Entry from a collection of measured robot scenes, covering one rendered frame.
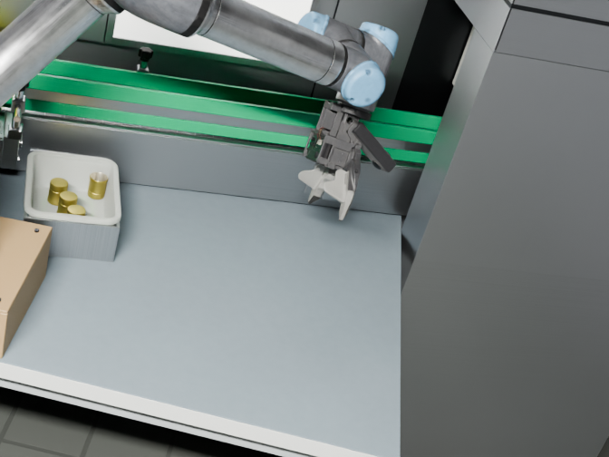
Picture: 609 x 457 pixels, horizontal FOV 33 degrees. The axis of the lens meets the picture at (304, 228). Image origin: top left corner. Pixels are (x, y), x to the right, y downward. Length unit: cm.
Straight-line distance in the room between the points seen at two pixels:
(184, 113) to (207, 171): 14
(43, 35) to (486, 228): 103
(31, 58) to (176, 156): 56
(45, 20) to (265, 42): 34
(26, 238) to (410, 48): 101
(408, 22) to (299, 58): 73
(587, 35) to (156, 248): 92
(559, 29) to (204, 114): 72
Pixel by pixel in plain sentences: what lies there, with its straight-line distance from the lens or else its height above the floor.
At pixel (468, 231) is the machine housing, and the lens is 220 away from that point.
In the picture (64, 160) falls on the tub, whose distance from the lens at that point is 207.
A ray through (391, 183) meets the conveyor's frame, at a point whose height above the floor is 83.
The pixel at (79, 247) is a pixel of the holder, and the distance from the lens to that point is 193.
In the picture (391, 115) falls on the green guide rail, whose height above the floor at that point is 95.
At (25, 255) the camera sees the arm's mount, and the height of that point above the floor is 85.
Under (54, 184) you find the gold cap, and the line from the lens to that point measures 203.
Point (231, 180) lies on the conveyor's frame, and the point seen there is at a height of 79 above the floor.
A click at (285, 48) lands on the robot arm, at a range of 163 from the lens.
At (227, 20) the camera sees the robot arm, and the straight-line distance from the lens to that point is 158.
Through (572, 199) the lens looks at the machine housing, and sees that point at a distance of 225.
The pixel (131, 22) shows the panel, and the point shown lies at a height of 103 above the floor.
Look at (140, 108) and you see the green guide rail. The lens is 212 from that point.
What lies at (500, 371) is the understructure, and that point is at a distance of 250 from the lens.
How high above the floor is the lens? 189
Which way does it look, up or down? 32 degrees down
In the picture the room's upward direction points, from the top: 17 degrees clockwise
